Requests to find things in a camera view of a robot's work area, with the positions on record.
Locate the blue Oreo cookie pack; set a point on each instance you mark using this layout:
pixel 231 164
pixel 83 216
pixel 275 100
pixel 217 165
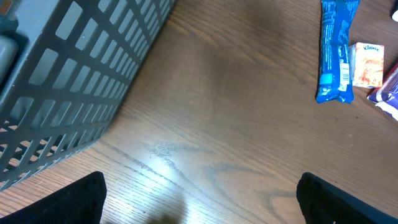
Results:
pixel 335 79

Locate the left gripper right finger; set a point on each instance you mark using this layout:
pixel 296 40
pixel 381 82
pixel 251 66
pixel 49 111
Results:
pixel 322 202

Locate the small orange box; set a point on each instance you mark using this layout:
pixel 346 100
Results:
pixel 366 65

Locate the grey plastic mesh basket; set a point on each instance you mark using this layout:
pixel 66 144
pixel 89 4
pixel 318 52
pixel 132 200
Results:
pixel 72 64

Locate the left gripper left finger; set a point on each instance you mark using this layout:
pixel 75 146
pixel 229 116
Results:
pixel 79 202

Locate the pink purple liners pack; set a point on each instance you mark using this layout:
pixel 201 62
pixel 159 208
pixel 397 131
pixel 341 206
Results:
pixel 385 97

